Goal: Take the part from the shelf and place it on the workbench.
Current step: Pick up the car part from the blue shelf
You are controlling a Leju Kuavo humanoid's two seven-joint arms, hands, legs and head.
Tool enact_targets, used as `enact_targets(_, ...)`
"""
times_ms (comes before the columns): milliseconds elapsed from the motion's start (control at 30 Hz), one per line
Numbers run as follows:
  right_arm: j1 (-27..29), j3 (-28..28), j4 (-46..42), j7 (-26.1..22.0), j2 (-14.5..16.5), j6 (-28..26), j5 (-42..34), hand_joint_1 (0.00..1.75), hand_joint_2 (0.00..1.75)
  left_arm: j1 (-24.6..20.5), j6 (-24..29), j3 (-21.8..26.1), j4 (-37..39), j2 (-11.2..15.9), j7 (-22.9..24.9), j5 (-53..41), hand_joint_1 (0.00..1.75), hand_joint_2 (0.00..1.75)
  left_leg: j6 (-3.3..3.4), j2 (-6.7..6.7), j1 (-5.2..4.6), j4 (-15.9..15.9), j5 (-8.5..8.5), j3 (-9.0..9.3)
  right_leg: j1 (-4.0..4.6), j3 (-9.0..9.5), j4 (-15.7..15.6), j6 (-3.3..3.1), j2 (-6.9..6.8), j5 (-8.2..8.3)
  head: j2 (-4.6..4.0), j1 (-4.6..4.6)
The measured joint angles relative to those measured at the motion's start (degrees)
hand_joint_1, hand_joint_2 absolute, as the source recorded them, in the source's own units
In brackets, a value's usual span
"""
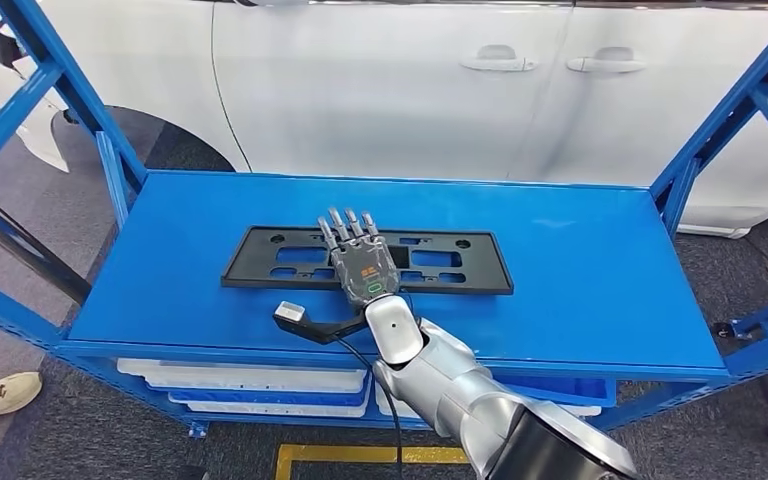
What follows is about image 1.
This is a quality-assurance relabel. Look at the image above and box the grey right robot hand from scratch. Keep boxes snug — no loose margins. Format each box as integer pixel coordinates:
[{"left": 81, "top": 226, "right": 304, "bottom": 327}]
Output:
[{"left": 316, "top": 206, "right": 403, "bottom": 310}]

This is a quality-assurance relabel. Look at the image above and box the black plastic plate frame part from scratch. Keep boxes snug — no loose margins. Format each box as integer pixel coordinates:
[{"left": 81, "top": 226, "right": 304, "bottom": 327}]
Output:
[{"left": 220, "top": 225, "right": 515, "bottom": 297}]

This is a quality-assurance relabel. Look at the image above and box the blue metal shelf rack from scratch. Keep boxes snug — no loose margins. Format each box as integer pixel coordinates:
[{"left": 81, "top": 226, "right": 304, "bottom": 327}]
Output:
[{"left": 0, "top": 0, "right": 768, "bottom": 439}]

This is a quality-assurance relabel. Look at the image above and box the white car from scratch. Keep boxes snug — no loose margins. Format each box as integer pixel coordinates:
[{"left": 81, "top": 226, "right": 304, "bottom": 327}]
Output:
[{"left": 0, "top": 0, "right": 768, "bottom": 240}]

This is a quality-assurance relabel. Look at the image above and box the translucent white plastic bin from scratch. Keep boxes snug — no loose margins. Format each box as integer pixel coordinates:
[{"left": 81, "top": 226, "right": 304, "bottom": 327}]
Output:
[{"left": 116, "top": 357, "right": 367, "bottom": 394}]

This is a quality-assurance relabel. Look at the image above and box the blue plastic bin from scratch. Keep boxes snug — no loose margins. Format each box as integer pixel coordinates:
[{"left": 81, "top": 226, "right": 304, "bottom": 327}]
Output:
[{"left": 489, "top": 374, "right": 617, "bottom": 409}]

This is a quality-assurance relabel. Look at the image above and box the metal stanchion with round base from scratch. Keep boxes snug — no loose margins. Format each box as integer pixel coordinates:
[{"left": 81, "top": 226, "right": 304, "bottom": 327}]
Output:
[{"left": 0, "top": 184, "right": 94, "bottom": 306}]

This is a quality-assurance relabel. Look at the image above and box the person's beige shoe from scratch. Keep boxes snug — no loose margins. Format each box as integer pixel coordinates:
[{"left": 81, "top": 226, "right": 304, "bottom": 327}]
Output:
[{"left": 0, "top": 372, "right": 44, "bottom": 440}]

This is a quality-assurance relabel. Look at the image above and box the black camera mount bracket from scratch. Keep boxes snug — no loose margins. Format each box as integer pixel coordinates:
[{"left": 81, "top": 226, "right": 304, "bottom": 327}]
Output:
[{"left": 273, "top": 311, "right": 371, "bottom": 346}]

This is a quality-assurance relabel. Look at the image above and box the black camera cable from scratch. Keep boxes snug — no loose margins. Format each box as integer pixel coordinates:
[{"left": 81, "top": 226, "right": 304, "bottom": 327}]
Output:
[{"left": 332, "top": 334, "right": 406, "bottom": 480}]

